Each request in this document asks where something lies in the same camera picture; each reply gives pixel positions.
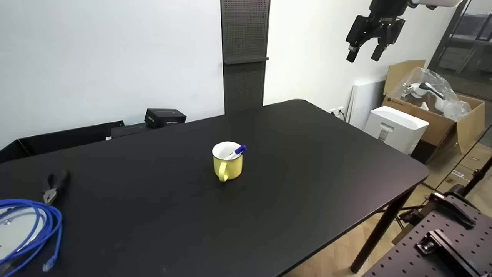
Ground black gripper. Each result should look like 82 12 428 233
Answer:
344 0 411 65

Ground white pen with blue cap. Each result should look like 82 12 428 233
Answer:
224 144 248 159

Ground white flat panel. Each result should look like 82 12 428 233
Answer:
344 78 387 132

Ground clear plastic bag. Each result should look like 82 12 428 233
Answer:
398 67 471 124

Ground black framed glass door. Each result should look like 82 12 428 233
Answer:
425 0 492 105

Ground white boxy device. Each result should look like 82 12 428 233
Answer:
362 105 430 158

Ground dark grey pillar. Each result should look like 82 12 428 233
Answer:
219 0 271 118

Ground open cardboard box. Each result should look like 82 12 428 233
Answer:
381 59 487 156

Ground black slanted stand bar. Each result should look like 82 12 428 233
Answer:
459 156 492 201

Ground yellow enamel mug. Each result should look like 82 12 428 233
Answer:
210 141 245 184

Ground black table leg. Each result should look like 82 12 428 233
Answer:
348 187 416 276

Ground small black box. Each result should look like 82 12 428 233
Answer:
142 108 187 132

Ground dark perforated breadboard plate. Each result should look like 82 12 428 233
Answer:
361 192 492 277

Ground flat black case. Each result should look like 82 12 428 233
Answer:
108 122 155 141

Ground long black low cabinet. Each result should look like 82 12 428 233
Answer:
0 121 125 165

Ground black pliers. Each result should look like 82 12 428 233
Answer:
41 170 70 207

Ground grey round disc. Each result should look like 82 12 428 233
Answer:
0 212 39 265

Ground white wall socket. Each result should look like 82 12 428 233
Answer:
328 105 347 124

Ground black metal bracket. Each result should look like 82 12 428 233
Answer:
413 228 492 277

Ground blue network cable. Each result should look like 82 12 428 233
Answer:
0 198 64 277

